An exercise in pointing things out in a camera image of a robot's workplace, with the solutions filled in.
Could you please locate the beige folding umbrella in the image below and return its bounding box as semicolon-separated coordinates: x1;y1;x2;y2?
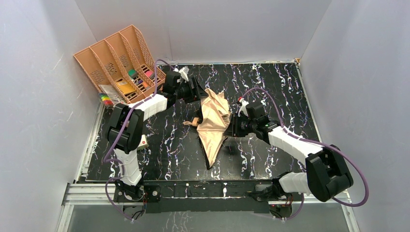
183;88;231;169

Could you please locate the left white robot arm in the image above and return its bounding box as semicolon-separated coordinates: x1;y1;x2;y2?
103;70;208;195

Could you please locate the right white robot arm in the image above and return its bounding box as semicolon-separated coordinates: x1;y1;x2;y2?
224;100;353;202

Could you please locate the pink eraser block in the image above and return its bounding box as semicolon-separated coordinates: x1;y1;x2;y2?
145;70;155;80

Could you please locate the green eraser block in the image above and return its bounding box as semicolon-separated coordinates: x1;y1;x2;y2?
128;69;138;79

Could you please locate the yellow notepad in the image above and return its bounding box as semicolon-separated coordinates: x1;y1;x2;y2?
116;81;135;95

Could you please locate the small white green box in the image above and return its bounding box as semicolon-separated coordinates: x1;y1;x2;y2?
137;134;149;150

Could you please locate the orange plastic file organizer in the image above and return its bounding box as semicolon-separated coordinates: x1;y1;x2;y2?
74;25;165;103

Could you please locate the white paper card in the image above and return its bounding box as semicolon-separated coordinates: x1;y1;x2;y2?
99;85;120;98

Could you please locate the colourful marker set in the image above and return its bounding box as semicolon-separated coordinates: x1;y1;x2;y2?
98;93;114;107

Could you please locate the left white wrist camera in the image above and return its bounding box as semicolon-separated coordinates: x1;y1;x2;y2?
174;66;189;82

